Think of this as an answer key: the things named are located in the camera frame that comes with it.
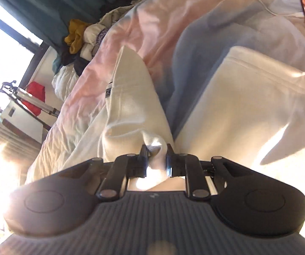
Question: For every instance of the teal window curtain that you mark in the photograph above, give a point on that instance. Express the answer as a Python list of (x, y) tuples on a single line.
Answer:
[(62, 0), (6, 130)]

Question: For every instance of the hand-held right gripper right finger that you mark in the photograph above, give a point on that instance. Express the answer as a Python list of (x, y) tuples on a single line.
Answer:
[(170, 162)]

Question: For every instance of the teal cloth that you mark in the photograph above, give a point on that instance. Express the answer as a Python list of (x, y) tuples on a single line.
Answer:
[(57, 63)]

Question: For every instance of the white printed shirt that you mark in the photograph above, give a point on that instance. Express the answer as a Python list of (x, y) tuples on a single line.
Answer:
[(99, 35)]

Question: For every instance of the grey crumpled garment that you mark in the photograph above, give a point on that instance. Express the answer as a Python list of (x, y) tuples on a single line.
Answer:
[(118, 17)]

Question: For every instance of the pastel bed blanket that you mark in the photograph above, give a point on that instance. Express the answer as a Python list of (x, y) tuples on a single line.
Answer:
[(194, 29)]

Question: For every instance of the red cloth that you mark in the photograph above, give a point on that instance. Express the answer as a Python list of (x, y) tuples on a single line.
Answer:
[(37, 97)]

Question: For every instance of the black cloth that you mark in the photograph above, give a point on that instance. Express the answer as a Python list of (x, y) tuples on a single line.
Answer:
[(78, 63)]

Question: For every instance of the white steamer base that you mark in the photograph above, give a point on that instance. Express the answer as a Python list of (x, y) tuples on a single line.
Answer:
[(22, 119)]

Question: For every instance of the garment steamer stand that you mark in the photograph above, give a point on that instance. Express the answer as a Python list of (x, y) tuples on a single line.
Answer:
[(33, 101)]

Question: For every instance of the mustard yellow cloth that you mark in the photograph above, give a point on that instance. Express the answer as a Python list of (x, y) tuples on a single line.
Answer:
[(75, 35)]

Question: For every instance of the black framed window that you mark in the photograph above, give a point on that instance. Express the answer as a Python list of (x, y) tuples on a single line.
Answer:
[(1, 45)]

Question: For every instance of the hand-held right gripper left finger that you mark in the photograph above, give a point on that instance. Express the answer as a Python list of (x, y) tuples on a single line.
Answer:
[(142, 156)]

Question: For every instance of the cream sweatpants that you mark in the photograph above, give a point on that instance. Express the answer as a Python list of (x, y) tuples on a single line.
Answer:
[(131, 106)]

